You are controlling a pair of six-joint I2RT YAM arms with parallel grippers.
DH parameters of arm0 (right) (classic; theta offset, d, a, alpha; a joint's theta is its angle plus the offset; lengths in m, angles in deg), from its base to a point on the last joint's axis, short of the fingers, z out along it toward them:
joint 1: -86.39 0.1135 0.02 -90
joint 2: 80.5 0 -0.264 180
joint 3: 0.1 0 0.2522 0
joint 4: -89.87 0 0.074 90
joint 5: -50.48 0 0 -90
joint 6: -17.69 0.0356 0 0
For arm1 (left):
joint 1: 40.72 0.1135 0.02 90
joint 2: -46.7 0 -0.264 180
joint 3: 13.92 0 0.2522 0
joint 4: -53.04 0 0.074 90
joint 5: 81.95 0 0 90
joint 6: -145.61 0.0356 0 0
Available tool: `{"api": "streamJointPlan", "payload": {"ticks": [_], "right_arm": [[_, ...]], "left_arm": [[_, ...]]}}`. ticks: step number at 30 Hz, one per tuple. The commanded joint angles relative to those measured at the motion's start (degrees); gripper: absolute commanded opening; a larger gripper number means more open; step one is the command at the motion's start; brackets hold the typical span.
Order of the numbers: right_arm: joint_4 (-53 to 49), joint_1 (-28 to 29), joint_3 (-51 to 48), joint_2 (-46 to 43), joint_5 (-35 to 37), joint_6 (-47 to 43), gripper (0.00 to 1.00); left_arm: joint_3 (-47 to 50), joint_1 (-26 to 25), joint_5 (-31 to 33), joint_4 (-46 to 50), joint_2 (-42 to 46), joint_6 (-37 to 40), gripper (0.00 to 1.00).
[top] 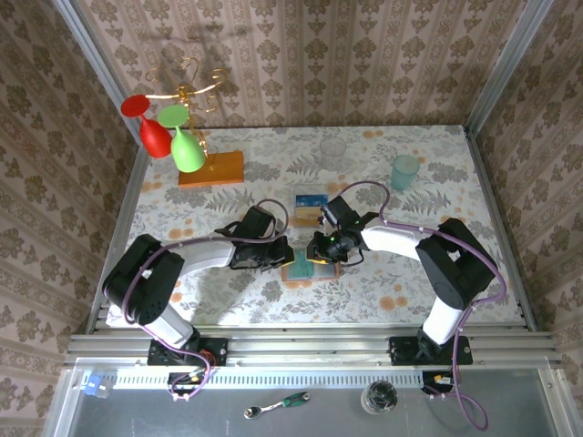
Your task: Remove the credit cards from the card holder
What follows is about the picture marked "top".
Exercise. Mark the pink leather card holder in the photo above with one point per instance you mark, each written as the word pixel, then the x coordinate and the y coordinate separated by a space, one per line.
pixel 330 272

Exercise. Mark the teal credit card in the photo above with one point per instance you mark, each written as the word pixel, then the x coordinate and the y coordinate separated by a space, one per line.
pixel 301 269

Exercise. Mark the orange brown credit card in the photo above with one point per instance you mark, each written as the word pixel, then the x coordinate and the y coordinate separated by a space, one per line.
pixel 309 214

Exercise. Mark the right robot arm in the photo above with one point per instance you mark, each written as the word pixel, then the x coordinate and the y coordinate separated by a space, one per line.
pixel 391 239

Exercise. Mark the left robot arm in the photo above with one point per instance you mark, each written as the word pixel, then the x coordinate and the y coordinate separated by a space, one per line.
pixel 209 257

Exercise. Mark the floral tablecloth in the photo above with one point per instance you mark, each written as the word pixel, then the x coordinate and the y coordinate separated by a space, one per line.
pixel 319 300

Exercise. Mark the clear drinking glass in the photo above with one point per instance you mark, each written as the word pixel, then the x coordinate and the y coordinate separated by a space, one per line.
pixel 332 152

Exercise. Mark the gold glass rack wooden base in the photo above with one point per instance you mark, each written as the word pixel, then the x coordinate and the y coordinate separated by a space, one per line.
pixel 223 170

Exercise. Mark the teal plastic cup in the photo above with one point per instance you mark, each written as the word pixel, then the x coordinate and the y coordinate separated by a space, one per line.
pixel 405 170

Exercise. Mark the green wine glass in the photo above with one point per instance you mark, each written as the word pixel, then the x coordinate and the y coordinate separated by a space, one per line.
pixel 187 152

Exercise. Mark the red wine glass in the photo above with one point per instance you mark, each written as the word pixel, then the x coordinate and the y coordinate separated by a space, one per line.
pixel 155 136

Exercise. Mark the clear round jar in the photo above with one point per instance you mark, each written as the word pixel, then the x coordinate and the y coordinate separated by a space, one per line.
pixel 379 397

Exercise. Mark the black connector box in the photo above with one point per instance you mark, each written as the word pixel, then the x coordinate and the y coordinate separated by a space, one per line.
pixel 437 380
pixel 187 381

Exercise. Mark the small blue box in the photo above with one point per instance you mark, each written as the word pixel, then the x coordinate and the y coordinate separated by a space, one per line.
pixel 93 386

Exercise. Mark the grey metal shelf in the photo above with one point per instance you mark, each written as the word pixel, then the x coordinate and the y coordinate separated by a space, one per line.
pixel 501 409

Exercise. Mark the aluminium mounting rail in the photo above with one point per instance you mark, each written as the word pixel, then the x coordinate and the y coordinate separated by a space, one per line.
pixel 309 348

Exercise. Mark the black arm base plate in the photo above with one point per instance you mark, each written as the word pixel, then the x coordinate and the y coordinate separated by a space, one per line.
pixel 401 352
pixel 216 351

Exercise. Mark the aluminium side rail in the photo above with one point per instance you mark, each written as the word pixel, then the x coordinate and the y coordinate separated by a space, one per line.
pixel 114 218
pixel 501 227

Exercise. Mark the aluminium frame post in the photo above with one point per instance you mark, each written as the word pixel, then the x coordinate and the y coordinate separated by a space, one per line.
pixel 510 68
pixel 98 68

